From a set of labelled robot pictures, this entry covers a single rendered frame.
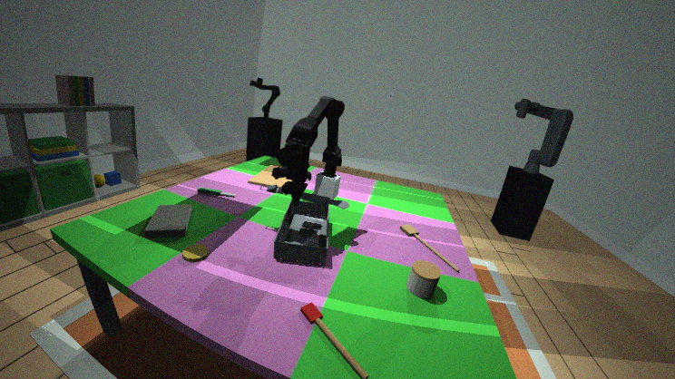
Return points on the light wooden board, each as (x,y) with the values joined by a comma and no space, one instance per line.
(265,179)

